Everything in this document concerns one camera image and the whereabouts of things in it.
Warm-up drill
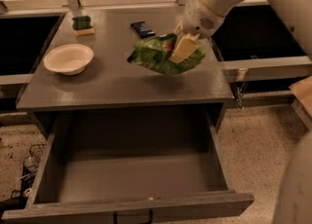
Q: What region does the grey cabinet with top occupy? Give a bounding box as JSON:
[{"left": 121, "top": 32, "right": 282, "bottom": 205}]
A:
[{"left": 17, "top": 5, "right": 233, "bottom": 134}]

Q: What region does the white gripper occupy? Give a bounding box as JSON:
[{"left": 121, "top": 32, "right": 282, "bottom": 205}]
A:
[{"left": 169, "top": 0, "right": 224, "bottom": 64}]

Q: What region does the open grey top drawer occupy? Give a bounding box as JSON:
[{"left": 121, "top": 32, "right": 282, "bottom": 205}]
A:
[{"left": 2, "top": 107, "right": 254, "bottom": 224}]

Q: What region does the green rice chip bag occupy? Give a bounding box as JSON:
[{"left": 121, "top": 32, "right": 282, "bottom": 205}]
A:
[{"left": 127, "top": 33, "right": 206, "bottom": 75}]

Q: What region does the green yellow sponge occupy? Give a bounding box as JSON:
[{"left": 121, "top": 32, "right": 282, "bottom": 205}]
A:
[{"left": 72, "top": 16, "right": 95, "bottom": 36}]

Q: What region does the black drawer handle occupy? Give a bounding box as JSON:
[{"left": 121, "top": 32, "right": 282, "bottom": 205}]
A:
[{"left": 113, "top": 209, "right": 153, "bottom": 224}]

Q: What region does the white paper bowl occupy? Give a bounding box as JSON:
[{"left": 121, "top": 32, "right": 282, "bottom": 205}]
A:
[{"left": 43, "top": 44, "right": 94, "bottom": 76}]

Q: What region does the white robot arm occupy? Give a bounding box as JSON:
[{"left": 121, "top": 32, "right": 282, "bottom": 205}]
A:
[{"left": 176, "top": 0, "right": 312, "bottom": 224}]

